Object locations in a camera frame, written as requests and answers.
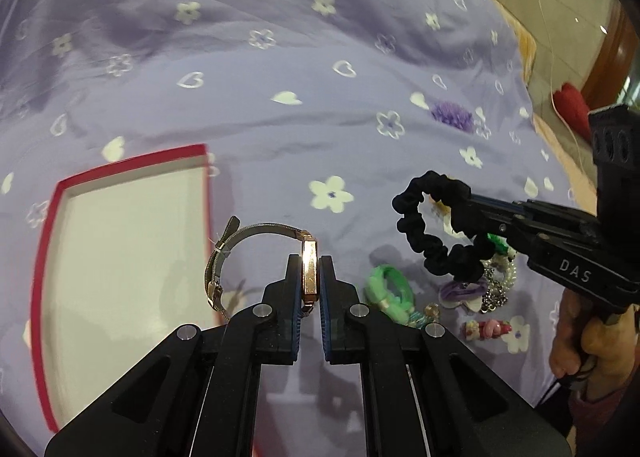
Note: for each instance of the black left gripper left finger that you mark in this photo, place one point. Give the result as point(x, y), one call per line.
point(195, 393)

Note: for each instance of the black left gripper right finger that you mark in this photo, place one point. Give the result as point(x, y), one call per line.
point(424, 392)

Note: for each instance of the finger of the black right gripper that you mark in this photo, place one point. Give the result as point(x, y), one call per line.
point(498, 217)

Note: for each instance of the black velvet scrunchie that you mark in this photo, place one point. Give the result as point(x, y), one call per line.
point(464, 263)

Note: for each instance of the colourful charm hair clip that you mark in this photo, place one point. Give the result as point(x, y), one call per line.
point(429, 315)

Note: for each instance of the pink cartoon hair clip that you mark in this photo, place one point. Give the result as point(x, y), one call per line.
point(484, 330)

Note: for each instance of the person's right hand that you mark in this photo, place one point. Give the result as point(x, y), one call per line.
point(612, 346)

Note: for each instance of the red heart pillow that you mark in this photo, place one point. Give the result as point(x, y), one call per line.
point(573, 109)

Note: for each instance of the red shallow tray box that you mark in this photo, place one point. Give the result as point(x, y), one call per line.
point(119, 265)

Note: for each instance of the purple floral bed duvet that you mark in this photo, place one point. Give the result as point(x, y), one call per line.
point(315, 113)

